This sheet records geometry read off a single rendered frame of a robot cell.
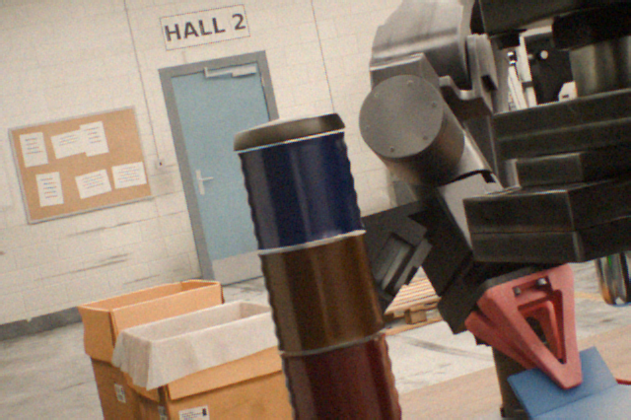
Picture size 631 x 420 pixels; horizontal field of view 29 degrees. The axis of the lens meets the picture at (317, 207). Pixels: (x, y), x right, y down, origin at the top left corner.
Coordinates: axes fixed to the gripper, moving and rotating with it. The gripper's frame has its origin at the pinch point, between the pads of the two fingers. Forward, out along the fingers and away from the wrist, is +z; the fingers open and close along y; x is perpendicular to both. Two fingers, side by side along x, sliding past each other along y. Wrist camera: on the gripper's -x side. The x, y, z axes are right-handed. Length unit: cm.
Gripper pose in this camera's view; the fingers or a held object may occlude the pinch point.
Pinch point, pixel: (564, 377)
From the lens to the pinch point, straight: 80.2
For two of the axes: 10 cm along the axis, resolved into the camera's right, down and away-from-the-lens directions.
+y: 2.3, -5.3, -8.2
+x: 8.8, -2.5, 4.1
